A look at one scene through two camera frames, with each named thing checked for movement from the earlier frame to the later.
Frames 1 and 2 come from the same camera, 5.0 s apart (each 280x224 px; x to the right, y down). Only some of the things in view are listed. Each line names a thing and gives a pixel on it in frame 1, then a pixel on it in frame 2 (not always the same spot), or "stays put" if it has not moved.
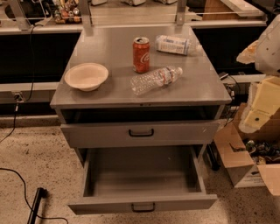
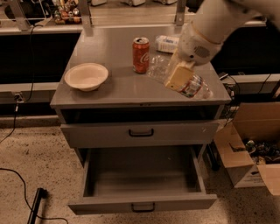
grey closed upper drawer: x=194 y=134 stays put
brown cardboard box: x=251 y=159 stays put
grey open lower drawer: x=119 y=179 stays put
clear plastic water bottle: x=158 y=78 -> x=196 y=87
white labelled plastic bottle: x=177 y=45 stays put
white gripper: x=269 y=51 -> x=194 y=46
